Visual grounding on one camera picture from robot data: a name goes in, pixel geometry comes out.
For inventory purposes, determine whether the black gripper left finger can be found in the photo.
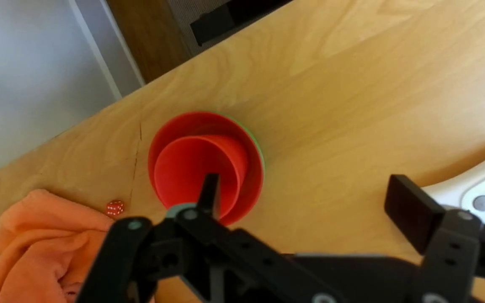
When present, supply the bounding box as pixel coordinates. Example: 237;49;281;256
75;172;323;303

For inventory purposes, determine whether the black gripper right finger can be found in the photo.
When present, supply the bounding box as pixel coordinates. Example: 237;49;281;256
383;173;485;303

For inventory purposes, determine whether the pink plastic cup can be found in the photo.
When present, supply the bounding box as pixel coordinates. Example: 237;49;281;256
153;133;250;222

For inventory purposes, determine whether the small red die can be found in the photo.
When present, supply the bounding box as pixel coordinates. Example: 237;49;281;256
104;199;124;219

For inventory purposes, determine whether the orange towel cloth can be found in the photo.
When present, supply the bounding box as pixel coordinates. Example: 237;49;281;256
0;189;115;303

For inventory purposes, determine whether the red bowl with green rim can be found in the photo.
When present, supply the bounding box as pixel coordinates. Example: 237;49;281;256
146;111;267;227

